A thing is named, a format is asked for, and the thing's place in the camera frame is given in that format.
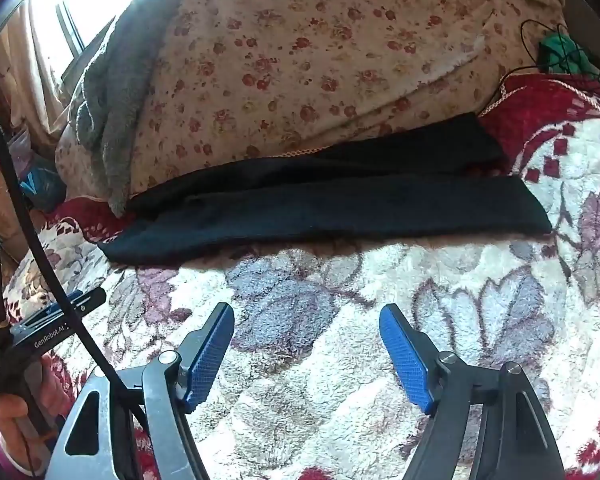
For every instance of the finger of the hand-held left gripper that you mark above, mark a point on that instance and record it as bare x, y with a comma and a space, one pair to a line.
87, 301

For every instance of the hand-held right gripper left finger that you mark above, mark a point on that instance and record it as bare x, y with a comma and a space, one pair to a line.
207, 360

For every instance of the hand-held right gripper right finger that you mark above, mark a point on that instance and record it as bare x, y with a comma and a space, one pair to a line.
405, 355

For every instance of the black pants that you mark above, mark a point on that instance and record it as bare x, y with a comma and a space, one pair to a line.
330, 205

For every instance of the person's left hand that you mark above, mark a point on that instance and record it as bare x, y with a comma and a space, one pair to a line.
10, 415

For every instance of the red white printed blanket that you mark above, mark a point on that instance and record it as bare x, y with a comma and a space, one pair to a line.
330, 310

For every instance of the blue plastic bag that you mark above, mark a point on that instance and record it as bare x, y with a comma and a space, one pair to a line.
40, 185

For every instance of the grey fleece blanket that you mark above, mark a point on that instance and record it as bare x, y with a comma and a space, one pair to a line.
115, 110

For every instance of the beige curtain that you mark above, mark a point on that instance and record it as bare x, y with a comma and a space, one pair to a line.
35, 70

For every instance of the bright window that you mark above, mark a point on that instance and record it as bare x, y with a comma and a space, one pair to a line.
80, 0

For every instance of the beige floral quilt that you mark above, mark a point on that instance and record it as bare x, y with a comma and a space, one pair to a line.
305, 60

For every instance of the green cloth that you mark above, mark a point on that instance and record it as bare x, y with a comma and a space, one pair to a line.
555, 50

